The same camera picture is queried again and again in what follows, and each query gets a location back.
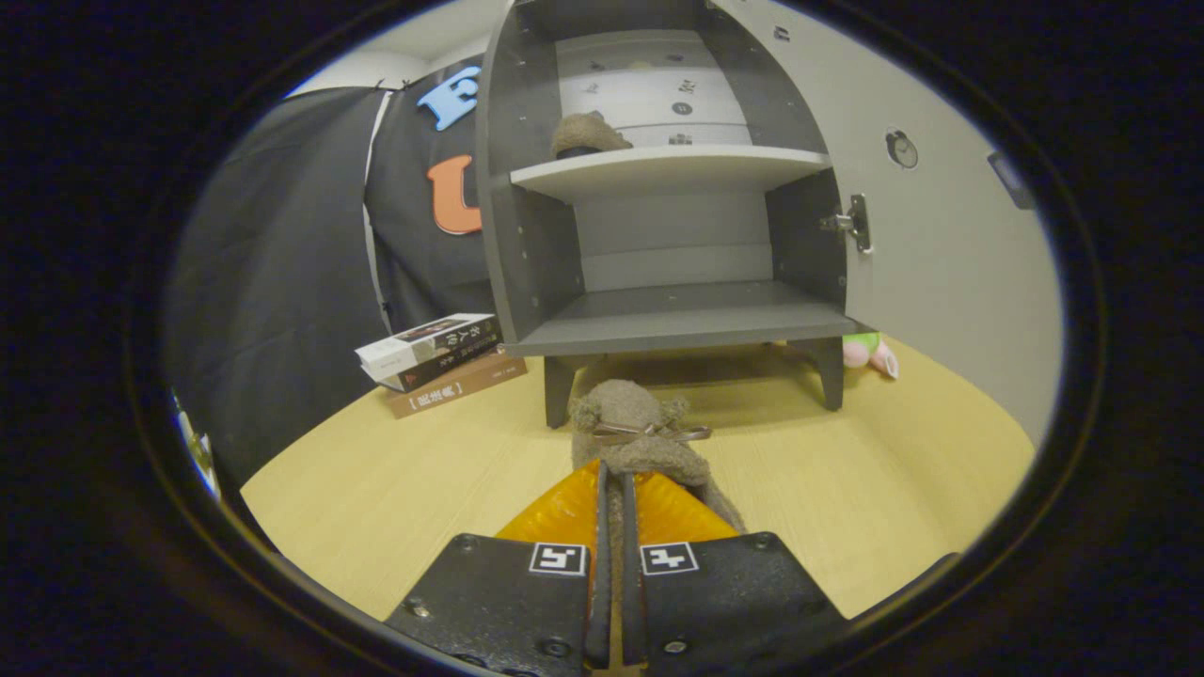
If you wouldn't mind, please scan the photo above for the brown plush shoe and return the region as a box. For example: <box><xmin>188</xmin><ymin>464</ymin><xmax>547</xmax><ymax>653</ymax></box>
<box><xmin>551</xmin><ymin>111</ymin><xmax>633</xmax><ymax>159</ymax></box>
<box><xmin>569</xmin><ymin>379</ymin><xmax>744</xmax><ymax>584</ymax></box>

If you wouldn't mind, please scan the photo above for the silver cabinet hinge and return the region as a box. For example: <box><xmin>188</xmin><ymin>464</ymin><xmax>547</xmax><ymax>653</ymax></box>
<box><xmin>818</xmin><ymin>194</ymin><xmax>873</xmax><ymax>255</ymax></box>

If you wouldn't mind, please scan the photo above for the brown book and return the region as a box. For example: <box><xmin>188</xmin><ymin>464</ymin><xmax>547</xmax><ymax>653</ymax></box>
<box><xmin>386</xmin><ymin>353</ymin><xmax>528</xmax><ymax>419</ymax></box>

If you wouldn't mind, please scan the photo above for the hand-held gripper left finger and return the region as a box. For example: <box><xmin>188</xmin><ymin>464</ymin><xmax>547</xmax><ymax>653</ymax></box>
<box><xmin>386</xmin><ymin>461</ymin><xmax>612</xmax><ymax>673</ymax></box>

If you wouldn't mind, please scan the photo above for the black backdrop cloth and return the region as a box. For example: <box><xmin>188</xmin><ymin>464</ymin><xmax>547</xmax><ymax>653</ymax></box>
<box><xmin>165</xmin><ymin>56</ymin><xmax>499</xmax><ymax>490</ymax></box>

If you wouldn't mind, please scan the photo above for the pink and green plush toy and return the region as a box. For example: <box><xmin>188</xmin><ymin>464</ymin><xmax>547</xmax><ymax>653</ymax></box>
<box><xmin>843</xmin><ymin>332</ymin><xmax>899</xmax><ymax>380</ymax></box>

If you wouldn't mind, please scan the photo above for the dark book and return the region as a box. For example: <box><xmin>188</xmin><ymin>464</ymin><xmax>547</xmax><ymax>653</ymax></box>
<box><xmin>376</xmin><ymin>340</ymin><xmax>504</xmax><ymax>393</ymax></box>

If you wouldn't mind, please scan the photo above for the white book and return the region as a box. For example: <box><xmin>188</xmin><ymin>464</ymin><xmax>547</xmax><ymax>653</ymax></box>
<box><xmin>356</xmin><ymin>313</ymin><xmax>497</xmax><ymax>382</ymax></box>

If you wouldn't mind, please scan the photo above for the grey shoe cabinet door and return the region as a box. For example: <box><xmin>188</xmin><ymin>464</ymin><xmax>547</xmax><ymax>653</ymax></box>
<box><xmin>715</xmin><ymin>0</ymin><xmax>1064</xmax><ymax>443</ymax></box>

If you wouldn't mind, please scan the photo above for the grey shoe cabinet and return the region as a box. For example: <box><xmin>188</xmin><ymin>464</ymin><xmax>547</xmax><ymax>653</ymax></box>
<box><xmin>475</xmin><ymin>0</ymin><xmax>871</xmax><ymax>429</ymax></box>

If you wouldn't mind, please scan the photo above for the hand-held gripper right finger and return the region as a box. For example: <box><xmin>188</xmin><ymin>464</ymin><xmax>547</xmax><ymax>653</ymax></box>
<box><xmin>621</xmin><ymin>470</ymin><xmax>848</xmax><ymax>673</ymax></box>

